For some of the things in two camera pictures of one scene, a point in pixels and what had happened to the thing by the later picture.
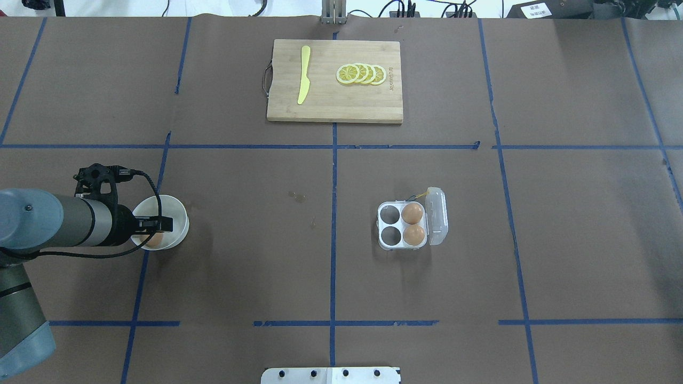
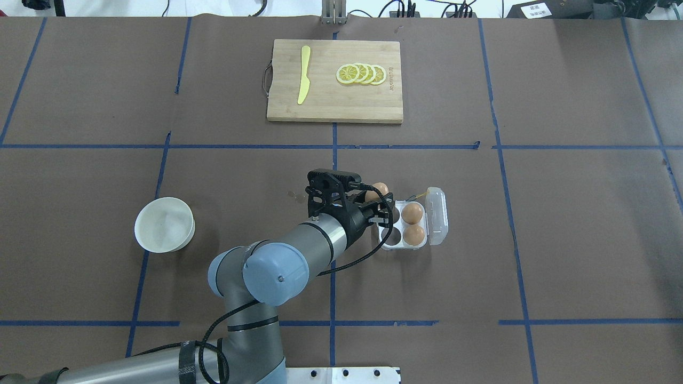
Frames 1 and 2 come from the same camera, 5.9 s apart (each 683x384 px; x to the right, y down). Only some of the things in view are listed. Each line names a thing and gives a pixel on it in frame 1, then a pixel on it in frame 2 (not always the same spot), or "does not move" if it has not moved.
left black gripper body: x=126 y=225 -> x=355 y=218
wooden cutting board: x=327 y=99 does not move
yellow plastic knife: x=305 y=82 does not move
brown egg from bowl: x=156 y=240 -> x=373 y=196
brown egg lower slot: x=413 y=234 does not move
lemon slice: x=347 y=73 does not move
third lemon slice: x=371 y=75 does not move
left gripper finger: x=156 y=221 -> x=375 y=206
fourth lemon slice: x=380 y=76 does not move
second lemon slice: x=364 y=72 does not move
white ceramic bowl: x=171 y=207 does not move
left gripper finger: x=164 y=226 -> x=379 y=220
